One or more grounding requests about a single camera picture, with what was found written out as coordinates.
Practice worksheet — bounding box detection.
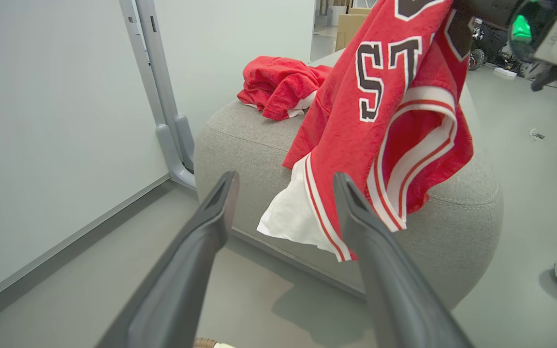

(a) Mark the grey partition bottom rail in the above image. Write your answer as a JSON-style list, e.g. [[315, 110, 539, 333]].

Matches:
[[0, 173, 172, 335]]

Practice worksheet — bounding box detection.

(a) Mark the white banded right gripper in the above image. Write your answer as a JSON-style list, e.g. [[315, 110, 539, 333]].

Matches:
[[457, 0, 514, 28]]

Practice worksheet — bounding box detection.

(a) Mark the black wheeled equipment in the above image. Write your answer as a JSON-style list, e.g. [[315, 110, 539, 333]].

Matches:
[[468, 18, 522, 72]]

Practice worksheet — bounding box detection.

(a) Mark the white basket with woven rim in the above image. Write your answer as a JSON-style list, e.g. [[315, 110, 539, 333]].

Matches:
[[192, 337, 236, 348]]

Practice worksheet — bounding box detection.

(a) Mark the brown cardboard box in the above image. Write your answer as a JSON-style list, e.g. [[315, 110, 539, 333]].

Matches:
[[335, 7, 372, 52]]

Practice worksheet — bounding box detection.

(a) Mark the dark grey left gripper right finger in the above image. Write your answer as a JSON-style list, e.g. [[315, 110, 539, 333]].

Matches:
[[332, 172, 475, 348]]

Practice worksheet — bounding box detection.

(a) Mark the grey fabric sofa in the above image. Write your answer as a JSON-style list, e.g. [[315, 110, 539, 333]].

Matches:
[[193, 48, 504, 311]]

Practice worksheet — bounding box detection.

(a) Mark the red jersey with white stripes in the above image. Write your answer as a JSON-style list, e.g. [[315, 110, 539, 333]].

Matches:
[[256, 0, 475, 263]]

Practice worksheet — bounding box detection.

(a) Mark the grey curved partition foot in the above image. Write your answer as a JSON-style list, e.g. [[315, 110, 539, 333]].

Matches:
[[174, 113, 196, 173], [155, 123, 198, 190]]

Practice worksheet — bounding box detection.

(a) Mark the plain red garment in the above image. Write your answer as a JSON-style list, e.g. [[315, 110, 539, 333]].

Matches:
[[237, 56, 333, 121]]

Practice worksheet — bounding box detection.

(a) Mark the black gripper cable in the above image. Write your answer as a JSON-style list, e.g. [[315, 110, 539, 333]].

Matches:
[[531, 63, 557, 92]]

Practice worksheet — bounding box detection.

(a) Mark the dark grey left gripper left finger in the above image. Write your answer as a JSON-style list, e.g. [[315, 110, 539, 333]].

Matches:
[[96, 170, 240, 348]]

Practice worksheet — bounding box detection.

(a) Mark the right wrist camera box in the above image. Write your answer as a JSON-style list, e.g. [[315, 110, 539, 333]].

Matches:
[[508, 0, 557, 73]]

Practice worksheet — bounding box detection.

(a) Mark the grey partition post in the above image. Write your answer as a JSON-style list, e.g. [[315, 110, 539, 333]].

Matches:
[[118, 0, 164, 127], [135, 0, 183, 119]]

